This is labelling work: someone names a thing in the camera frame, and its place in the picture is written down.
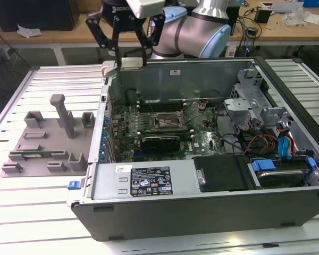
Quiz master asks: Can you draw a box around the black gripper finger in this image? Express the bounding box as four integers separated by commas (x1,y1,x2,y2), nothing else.
85,11,122,71
134,14,166,67

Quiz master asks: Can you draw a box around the silver CPU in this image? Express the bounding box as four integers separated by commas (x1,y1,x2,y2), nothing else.
121,57,144,71

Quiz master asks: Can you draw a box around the thin wire locking lever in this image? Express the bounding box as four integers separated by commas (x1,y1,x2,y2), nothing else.
161,118,189,128

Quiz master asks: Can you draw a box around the CPU socket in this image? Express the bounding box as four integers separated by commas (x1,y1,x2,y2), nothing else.
153,110,182,130

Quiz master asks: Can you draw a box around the wooden desk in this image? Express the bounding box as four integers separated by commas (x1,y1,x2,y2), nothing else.
0,0,319,66

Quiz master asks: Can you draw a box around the pale grey case latch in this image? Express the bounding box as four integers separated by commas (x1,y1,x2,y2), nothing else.
100,60,123,78

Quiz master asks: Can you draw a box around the black computer tower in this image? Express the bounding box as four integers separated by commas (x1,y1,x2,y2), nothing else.
0,0,80,32

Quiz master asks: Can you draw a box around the crumpled white paper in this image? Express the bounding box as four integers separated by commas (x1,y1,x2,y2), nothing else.
16,23,43,39

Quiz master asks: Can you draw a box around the black RAM slot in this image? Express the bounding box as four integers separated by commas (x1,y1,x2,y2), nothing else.
137,99,184,103
137,101,184,106
137,104,184,108
137,107,185,112

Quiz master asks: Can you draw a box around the perforated metal drive cage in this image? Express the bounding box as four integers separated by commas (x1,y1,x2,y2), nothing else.
230,82,266,107

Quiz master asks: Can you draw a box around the grey plastic parts rack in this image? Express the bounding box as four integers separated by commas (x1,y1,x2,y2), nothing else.
0,93,96,178

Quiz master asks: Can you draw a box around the green motherboard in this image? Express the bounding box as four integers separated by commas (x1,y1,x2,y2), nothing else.
106,97,228,163

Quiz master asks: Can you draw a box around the black graphics card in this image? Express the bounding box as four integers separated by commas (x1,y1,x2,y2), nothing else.
134,133,183,159

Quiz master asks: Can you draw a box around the clear plastic packaging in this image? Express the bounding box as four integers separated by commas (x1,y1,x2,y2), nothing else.
282,7,308,27

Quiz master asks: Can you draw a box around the grey labelled power supply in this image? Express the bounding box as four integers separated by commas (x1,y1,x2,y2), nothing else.
91,161,203,200

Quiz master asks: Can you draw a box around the black plastic bay cover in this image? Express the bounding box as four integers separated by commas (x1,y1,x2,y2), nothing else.
192,155,252,192

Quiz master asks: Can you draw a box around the black and grey PC case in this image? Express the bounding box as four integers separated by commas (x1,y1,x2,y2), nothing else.
66,55,319,242

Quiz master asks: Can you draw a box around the hard disk in blue carrier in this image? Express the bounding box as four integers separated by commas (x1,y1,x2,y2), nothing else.
248,156,317,190

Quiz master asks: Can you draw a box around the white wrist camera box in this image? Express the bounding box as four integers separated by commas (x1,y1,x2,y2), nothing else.
126,0,166,19

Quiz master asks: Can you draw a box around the silver metal drive bracket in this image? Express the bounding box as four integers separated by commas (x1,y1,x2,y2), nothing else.
223,97,259,128

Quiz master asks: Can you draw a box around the silver metal bay bracket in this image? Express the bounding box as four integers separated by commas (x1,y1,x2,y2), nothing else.
259,106,293,130

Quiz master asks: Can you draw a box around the red and yellow wire bundle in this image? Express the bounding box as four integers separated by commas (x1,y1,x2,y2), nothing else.
244,134,280,156

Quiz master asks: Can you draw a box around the blue flat wire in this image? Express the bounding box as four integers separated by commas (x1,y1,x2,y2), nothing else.
278,135,296,160

